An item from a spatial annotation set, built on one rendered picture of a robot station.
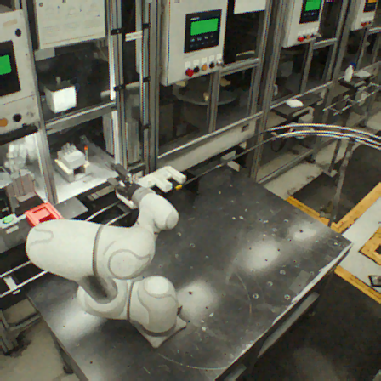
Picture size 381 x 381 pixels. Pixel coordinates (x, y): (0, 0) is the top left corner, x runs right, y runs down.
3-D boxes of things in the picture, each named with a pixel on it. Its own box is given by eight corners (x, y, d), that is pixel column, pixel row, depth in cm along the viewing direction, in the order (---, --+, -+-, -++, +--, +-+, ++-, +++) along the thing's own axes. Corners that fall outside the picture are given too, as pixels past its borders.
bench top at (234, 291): (139, 447, 123) (139, 444, 120) (9, 270, 182) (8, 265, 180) (352, 247, 207) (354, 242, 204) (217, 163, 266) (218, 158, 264)
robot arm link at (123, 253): (158, 223, 104) (109, 218, 104) (149, 241, 86) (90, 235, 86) (155, 269, 105) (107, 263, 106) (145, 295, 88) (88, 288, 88)
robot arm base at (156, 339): (194, 321, 162) (195, 313, 159) (155, 350, 150) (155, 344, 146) (167, 294, 173) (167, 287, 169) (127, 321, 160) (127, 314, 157)
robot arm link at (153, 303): (174, 335, 150) (177, 304, 137) (130, 330, 151) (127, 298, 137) (179, 303, 163) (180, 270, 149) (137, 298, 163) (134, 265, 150)
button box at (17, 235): (8, 247, 159) (2, 228, 152) (2, 237, 163) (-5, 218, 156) (25, 240, 163) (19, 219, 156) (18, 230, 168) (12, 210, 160)
